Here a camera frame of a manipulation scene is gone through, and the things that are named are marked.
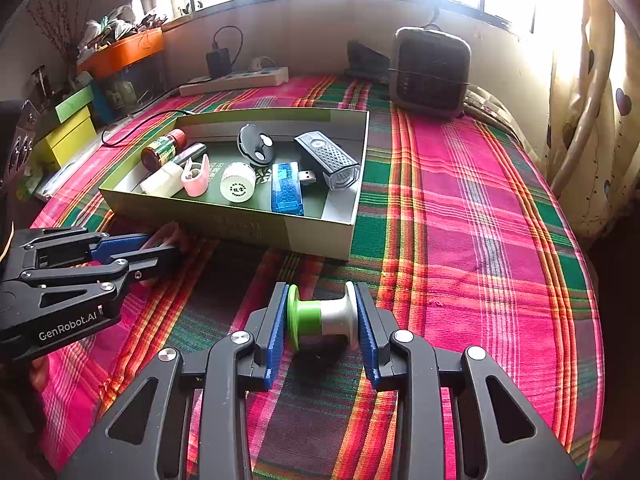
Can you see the green cardboard box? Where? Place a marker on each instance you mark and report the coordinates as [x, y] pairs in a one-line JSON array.
[[240, 230]]

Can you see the pink green plaid blanket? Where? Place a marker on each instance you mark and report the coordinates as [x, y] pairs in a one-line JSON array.
[[475, 210]]

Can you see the cream heart print curtain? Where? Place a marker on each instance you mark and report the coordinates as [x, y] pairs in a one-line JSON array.
[[580, 110]]

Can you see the dried branches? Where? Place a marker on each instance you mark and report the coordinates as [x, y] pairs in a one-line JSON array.
[[55, 30]]

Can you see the white round cap device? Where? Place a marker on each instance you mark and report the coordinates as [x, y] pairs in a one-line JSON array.
[[237, 182]]

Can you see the grey patterned cloth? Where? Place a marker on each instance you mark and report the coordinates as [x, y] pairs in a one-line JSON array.
[[490, 105]]

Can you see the white small box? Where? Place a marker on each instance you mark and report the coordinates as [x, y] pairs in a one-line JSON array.
[[160, 182]]

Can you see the black round button disc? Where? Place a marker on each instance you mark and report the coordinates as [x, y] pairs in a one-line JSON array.
[[252, 145]]

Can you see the black bike light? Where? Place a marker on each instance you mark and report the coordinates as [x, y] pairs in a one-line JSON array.
[[325, 155]]

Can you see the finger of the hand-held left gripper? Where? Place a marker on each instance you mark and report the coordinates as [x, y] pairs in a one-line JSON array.
[[125, 245], [155, 262]]

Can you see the orange tray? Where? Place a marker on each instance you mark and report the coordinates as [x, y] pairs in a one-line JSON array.
[[130, 50]]

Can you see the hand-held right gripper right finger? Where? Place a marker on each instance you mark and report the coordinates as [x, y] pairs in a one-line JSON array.
[[367, 340]]

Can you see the black portable heater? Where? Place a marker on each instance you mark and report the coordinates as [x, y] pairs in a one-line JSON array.
[[430, 70]]

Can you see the white power strip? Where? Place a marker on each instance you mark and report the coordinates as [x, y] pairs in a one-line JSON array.
[[235, 80]]

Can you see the red brown small bottle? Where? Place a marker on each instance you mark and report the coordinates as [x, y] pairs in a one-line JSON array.
[[160, 152]]

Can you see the green box lid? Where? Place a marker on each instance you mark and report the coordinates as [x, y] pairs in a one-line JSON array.
[[75, 102]]

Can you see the yellow box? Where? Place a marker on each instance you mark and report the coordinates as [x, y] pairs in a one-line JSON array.
[[70, 137]]

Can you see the green plastic wrapper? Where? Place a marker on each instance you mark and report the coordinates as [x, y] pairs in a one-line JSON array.
[[30, 185]]

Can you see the grey metallic stick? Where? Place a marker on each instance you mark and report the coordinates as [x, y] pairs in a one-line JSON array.
[[192, 152]]

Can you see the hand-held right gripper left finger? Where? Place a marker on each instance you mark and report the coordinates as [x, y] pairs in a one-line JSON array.
[[277, 340]]

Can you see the blue box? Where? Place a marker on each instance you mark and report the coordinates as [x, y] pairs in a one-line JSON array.
[[107, 102]]

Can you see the pink white case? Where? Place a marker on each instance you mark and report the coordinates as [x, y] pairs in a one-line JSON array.
[[192, 185]]

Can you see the blue translucent usb tester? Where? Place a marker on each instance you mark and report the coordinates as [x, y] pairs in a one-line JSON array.
[[285, 190]]

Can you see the green and white spool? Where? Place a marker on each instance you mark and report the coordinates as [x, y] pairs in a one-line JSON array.
[[320, 317]]

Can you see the pink looped band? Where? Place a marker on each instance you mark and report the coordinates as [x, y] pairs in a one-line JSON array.
[[167, 235]]

